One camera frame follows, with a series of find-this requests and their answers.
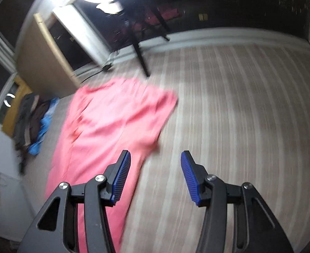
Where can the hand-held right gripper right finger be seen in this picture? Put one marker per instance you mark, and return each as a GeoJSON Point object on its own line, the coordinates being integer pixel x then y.
{"type": "Point", "coordinates": [190, 179]}

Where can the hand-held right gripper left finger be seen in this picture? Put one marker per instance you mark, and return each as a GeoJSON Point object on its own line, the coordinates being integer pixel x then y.
{"type": "Point", "coordinates": [122, 174]}

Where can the pink t-shirt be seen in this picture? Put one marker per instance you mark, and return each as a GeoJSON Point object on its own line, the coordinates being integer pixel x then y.
{"type": "Point", "coordinates": [110, 126]}

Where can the blue garment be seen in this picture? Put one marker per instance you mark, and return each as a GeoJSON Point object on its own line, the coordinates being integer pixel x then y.
{"type": "Point", "coordinates": [42, 134]}

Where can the black power adapter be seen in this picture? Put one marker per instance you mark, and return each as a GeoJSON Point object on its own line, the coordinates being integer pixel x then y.
{"type": "Point", "coordinates": [107, 66]}

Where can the grey garment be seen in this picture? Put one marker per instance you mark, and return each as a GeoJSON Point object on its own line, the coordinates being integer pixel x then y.
{"type": "Point", "coordinates": [23, 116]}

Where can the black tripod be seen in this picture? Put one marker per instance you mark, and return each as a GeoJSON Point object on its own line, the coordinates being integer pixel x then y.
{"type": "Point", "coordinates": [140, 55]}

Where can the yellow wooden headboard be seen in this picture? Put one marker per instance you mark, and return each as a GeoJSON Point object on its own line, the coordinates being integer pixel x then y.
{"type": "Point", "coordinates": [11, 113]}

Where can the light wooden board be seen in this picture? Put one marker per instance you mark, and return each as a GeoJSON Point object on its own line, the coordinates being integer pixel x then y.
{"type": "Point", "coordinates": [41, 63]}

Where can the white window sash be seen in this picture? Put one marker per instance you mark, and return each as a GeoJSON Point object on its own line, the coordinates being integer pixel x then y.
{"type": "Point", "coordinates": [83, 34]}

